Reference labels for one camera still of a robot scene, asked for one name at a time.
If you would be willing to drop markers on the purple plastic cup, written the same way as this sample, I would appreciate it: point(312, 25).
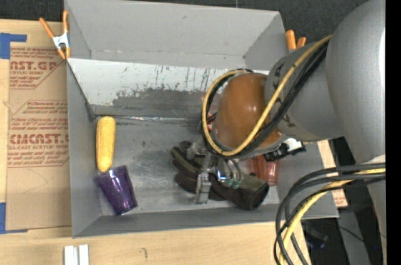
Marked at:
point(118, 190)

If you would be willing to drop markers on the grey metal bin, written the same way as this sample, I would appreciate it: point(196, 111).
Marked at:
point(163, 38)

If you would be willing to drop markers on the dark brown glove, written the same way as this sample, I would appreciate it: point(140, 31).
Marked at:
point(247, 193)

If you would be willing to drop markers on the yellow toy corn cob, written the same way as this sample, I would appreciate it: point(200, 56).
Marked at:
point(105, 143)

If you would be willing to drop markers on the brown cardboard board red print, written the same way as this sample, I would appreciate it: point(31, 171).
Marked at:
point(34, 119)

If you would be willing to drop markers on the clear orange plastic cup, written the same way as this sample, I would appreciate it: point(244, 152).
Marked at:
point(269, 172)

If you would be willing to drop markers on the black cylinder on white bracket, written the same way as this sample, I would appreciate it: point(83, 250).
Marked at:
point(283, 151)

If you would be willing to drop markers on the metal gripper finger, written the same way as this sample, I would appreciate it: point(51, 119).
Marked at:
point(203, 187)
point(195, 150)

